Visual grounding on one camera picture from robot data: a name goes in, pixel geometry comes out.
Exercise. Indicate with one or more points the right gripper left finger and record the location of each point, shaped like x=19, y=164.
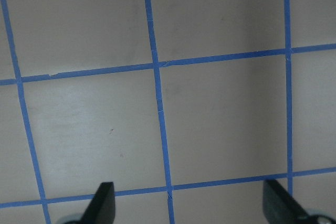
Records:
x=102, y=206

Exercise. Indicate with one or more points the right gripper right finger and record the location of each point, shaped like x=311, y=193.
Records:
x=279, y=207

